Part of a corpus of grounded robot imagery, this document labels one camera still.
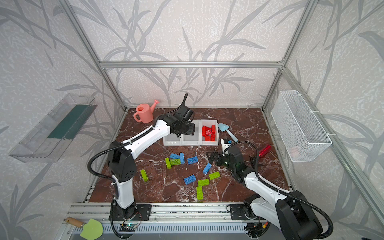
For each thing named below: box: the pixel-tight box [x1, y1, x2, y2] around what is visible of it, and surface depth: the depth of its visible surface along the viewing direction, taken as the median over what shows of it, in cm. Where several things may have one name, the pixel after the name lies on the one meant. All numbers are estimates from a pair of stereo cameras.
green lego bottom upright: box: [196, 186, 204, 200], surface depth 80 cm
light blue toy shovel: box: [217, 123, 239, 143], surface depth 107 cm
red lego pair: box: [211, 124, 216, 135], surface depth 106 cm
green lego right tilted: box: [208, 171, 221, 180], surface depth 87 cm
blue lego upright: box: [180, 152, 185, 165], surface depth 93 cm
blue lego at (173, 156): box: [169, 153, 180, 159], surface depth 95 cm
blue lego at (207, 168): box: [202, 162, 213, 175], surface depth 88 cm
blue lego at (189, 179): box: [183, 174, 197, 186], surface depth 86 cm
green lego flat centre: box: [169, 158, 181, 166], surface depth 91 cm
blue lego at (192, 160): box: [187, 156, 199, 165], surface depth 93 cm
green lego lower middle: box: [197, 178, 210, 187], surface depth 85 cm
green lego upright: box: [165, 157, 172, 170], surface depth 90 cm
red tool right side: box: [258, 144, 272, 158], surface depth 95 cm
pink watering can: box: [133, 99, 160, 123], surface depth 110 cm
